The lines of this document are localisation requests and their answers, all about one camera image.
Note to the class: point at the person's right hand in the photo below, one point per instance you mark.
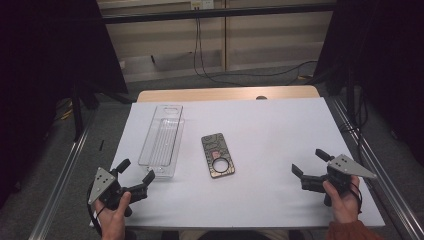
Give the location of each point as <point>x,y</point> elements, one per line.
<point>343,203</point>

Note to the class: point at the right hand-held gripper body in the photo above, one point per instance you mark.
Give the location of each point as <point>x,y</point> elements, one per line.
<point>346,166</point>

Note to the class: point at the dark round table grommet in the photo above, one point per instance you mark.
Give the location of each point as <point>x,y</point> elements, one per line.
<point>261,97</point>

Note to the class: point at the white wall socket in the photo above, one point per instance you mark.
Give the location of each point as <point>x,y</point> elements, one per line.
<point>201,4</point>

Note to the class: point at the white table mat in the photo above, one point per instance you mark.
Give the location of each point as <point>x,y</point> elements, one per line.
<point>266,166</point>

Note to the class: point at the person's left hand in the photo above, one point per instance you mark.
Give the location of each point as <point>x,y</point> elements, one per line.
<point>113,220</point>

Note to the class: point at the small black floor piece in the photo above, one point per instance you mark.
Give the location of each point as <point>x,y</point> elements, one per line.
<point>101,145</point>

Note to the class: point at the black metal stand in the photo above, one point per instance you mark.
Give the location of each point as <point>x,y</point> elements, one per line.
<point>350,93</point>
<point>78,110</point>

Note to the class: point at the black curtain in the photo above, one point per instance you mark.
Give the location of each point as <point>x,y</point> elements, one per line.
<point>50,66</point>
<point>383,66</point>

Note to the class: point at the clear plastic packaging box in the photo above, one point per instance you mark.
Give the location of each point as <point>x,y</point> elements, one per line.
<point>161,141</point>

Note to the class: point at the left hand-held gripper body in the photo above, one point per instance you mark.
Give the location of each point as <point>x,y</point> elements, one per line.
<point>103,185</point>

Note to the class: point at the metal floor rail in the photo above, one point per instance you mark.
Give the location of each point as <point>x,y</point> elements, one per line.
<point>383,173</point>
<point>63,180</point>

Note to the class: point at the black horizontal bar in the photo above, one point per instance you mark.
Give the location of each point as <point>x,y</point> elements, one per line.
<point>216,13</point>

